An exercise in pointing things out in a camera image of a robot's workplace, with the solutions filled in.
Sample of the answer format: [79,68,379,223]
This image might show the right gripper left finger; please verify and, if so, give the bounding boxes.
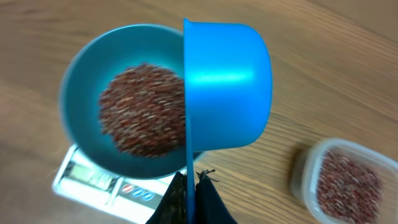
[146,172,187,224]

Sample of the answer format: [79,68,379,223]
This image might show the red beans in bowl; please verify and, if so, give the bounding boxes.
[99,63,186,157]

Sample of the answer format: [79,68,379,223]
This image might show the red adzuki beans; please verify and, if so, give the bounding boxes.
[317,152,382,224]

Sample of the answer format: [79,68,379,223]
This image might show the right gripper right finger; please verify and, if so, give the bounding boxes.
[195,169,238,224]

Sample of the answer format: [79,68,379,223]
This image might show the clear plastic container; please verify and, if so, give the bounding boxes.
[290,138,397,224]

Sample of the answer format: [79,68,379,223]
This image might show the blue metal bowl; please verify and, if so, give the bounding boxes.
[58,24,186,179]

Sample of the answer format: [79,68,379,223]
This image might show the white digital kitchen scale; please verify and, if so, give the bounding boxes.
[52,144,174,223]

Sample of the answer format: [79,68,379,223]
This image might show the blue plastic measuring scoop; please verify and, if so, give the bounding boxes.
[183,19,272,223]

